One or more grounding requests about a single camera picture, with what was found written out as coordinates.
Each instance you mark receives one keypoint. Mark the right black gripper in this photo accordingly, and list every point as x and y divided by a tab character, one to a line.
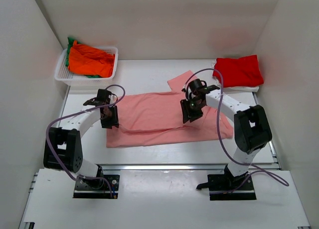
188	114

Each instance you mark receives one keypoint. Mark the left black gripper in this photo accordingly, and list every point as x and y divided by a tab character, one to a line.
107	124

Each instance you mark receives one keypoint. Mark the pink t-shirt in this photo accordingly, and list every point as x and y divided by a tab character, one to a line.
156	118

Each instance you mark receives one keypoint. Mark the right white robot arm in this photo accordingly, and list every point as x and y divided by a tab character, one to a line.
251	128

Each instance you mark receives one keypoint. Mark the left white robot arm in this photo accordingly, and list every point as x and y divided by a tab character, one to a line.
63	147

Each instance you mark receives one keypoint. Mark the folded red t-shirt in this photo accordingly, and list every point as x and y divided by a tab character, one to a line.
241	72

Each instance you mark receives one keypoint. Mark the orange t-shirt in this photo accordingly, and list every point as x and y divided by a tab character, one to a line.
89	61

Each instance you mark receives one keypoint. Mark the white plastic basket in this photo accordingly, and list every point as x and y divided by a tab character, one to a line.
62	74

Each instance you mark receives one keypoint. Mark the green t-shirt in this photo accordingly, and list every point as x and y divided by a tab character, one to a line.
71	40

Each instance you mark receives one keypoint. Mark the aluminium rail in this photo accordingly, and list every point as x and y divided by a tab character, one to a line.
162	167

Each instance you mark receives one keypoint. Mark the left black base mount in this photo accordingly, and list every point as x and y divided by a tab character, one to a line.
98	188

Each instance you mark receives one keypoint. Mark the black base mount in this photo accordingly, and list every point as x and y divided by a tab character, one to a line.
98	188
225	187

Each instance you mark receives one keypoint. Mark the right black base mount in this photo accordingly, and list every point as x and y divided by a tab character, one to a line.
225	187

